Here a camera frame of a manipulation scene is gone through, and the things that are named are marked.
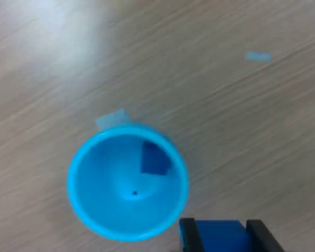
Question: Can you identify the blue cube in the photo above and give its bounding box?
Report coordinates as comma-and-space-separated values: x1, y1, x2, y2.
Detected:
140, 140, 173, 176
195, 219, 253, 252

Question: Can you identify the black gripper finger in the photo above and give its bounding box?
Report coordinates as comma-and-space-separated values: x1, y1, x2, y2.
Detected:
246, 219, 286, 252
178, 217, 204, 252

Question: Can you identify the blue plastic cup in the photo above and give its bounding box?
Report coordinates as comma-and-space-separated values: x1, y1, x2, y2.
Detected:
67, 123, 190, 242

